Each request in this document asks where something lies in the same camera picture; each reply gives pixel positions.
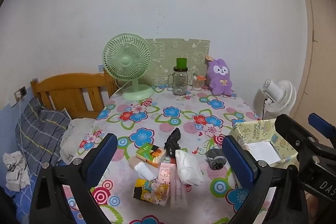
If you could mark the wall power socket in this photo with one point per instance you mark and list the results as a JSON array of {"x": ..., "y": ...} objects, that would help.
[{"x": 20, "y": 93}]

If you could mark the clear plastic sleeve pack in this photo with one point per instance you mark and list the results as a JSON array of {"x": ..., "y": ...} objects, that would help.
[{"x": 178, "y": 197}]

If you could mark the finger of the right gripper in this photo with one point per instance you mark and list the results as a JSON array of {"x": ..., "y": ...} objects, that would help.
[
  {"x": 301, "y": 140},
  {"x": 323, "y": 127}
]

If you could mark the yellow cartoon tissue pack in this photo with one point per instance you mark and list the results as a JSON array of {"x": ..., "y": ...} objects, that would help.
[{"x": 151, "y": 191}]

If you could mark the yellow patterned storage box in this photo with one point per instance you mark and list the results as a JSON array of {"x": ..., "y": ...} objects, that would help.
[{"x": 264, "y": 143}]

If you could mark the black plastic bag bundle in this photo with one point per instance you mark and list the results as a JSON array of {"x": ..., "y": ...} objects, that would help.
[{"x": 171, "y": 145}]

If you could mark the green desk fan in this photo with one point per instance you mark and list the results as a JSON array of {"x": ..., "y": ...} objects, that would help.
[{"x": 127, "y": 57}]

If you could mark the purple plush bunny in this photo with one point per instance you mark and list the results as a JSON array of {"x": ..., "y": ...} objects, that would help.
[{"x": 218, "y": 75}]

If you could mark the glass jar with green lid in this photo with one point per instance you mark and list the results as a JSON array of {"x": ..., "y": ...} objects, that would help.
[{"x": 178, "y": 80}]

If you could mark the green orange tissue pack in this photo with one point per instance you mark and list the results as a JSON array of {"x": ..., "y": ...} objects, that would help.
[{"x": 151, "y": 154}]

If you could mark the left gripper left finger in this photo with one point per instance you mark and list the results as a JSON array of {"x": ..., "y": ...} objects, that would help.
[{"x": 49, "y": 203}]

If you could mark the grey plaid pillow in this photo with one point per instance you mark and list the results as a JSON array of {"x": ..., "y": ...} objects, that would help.
[{"x": 39, "y": 133}]

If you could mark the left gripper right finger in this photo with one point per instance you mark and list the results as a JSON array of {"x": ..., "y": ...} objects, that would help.
[{"x": 288, "y": 204}]

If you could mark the green patterned cardboard panel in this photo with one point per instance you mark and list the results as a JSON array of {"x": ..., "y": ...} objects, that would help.
[{"x": 164, "y": 54}]

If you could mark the white standing fan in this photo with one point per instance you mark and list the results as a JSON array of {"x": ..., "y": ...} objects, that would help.
[{"x": 274, "y": 98}]

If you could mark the crumpled white cloth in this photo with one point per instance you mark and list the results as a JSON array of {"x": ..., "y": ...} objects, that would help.
[{"x": 17, "y": 176}]

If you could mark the grey drawstring pouch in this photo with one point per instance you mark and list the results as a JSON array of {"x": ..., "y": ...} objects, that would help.
[{"x": 215, "y": 158}]

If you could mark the floral tablecloth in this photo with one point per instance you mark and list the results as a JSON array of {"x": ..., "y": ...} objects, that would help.
[{"x": 204, "y": 121}]

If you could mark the beige door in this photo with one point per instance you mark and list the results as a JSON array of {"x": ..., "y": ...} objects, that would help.
[{"x": 316, "y": 93}]

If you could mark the pink wet wipes pack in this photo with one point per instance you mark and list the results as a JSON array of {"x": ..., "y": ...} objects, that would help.
[{"x": 165, "y": 171}]

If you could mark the small jar with orange lid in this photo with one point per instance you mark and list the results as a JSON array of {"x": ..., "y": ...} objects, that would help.
[{"x": 198, "y": 82}]

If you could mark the white bedding heap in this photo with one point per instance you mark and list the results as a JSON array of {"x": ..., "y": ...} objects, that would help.
[{"x": 73, "y": 136}]

